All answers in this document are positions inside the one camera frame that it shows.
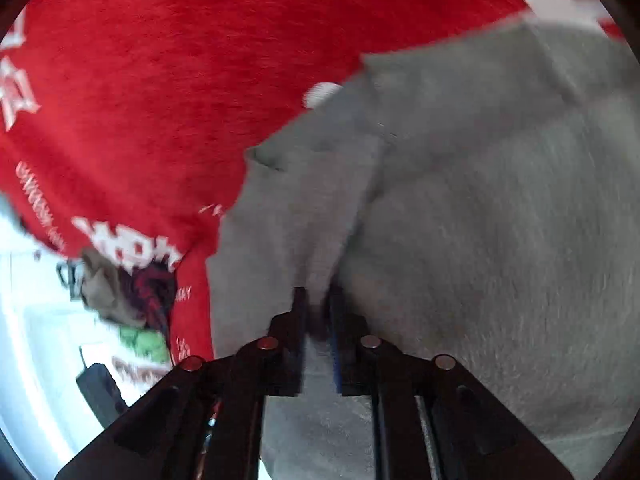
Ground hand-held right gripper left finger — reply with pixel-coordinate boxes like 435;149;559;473
54;286;308;480

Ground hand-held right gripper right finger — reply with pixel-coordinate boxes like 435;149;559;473
328;286;575;480

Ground grey small garment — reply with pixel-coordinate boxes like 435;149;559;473
205;20;640;480

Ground green object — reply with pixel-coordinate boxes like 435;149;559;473
120;327;170;363

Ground beige cloth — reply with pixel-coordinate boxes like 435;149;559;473
80;249;146;327

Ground red black plaid cloth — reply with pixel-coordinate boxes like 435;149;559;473
117;262;178;336

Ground red printed blanket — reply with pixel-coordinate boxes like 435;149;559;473
0;0;626;376

